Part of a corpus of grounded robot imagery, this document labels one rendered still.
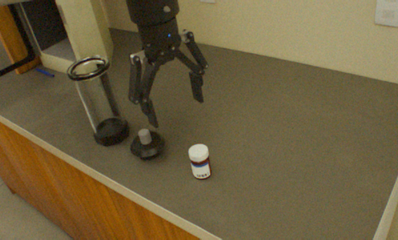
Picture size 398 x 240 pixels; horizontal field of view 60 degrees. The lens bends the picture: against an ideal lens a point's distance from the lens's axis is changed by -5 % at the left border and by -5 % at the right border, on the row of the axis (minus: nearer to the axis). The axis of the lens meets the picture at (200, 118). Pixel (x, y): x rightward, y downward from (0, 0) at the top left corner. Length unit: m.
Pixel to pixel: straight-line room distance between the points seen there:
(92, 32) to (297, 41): 0.71
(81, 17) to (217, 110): 0.58
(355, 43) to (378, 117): 0.27
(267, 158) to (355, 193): 0.22
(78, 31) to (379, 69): 0.99
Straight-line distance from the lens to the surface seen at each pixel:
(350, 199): 0.80
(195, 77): 0.77
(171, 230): 0.94
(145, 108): 0.73
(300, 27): 1.23
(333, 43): 1.21
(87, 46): 1.34
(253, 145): 0.91
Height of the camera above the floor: 1.54
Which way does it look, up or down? 36 degrees down
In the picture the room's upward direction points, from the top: 10 degrees counter-clockwise
